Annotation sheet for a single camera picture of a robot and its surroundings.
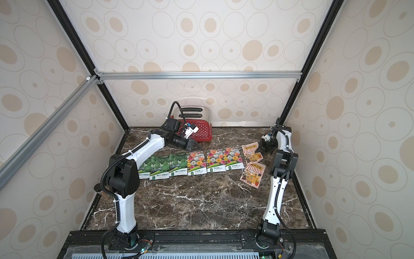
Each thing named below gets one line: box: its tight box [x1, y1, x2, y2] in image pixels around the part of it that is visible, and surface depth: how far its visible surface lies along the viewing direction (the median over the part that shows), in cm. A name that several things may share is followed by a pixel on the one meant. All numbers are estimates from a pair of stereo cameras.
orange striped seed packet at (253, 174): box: [239, 162, 267, 189], surface depth 97 cm
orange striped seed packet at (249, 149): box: [241, 141, 259, 158], surface depth 108 cm
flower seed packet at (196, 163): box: [187, 150, 207, 176], surface depth 102 cm
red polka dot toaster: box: [173, 105, 213, 142], surface depth 104 cm
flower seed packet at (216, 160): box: [207, 148, 227, 173], surface depth 104 cm
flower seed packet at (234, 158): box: [225, 146, 245, 172], surface depth 105 cm
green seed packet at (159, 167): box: [149, 154, 170, 181], surface depth 99 cm
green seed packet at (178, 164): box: [168, 153, 188, 177], surface depth 102 cm
